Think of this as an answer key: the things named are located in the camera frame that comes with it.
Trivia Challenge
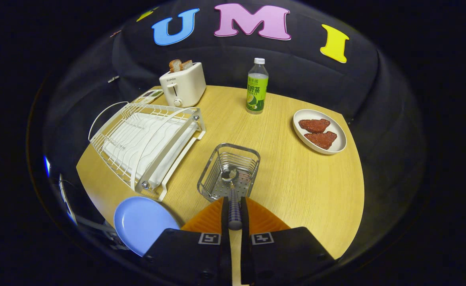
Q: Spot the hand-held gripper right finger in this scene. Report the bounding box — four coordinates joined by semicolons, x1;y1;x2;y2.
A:
240;196;335;286

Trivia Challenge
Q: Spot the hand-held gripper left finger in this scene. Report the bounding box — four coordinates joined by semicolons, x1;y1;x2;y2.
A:
143;196;232;286

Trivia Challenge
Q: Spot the blue plate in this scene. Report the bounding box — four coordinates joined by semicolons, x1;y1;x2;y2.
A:
114;196;181;257

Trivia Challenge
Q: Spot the metal spoon with dark handle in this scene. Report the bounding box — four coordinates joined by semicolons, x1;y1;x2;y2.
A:
221;168;244;231

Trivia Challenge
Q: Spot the metal wire basket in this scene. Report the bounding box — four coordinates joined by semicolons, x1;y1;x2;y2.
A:
196;143;261;202

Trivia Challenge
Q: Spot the white wire dish rack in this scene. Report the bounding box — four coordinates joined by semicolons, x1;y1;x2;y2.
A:
88;101;207;202

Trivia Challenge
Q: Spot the white oval plate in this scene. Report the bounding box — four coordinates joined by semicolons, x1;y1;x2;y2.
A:
292;109;348;155

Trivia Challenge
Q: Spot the divided dish of grains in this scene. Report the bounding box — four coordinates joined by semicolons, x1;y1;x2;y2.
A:
132;89;164;105

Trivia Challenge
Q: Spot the red meat slice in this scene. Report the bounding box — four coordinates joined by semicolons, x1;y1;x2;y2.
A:
304;131;338;150
298;118;331;133

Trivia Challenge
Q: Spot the cream toaster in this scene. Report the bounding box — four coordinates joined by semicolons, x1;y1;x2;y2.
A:
159;62;207;108

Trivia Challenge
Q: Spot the green label drink bottle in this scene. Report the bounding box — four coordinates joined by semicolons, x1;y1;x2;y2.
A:
245;58;270;115

